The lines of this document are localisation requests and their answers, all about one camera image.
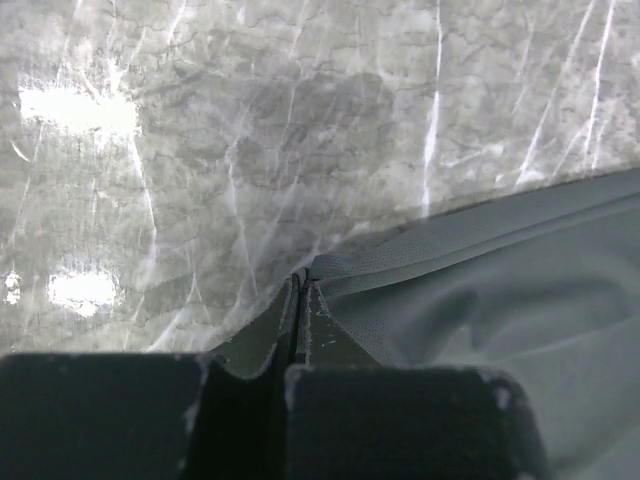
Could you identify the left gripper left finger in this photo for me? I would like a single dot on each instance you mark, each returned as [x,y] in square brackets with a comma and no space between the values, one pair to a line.
[213,415]

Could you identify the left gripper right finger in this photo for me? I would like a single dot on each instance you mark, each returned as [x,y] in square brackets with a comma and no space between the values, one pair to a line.
[349,417]

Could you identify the dark grey t shirt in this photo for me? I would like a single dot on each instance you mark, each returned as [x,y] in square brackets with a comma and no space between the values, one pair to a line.
[543,285]

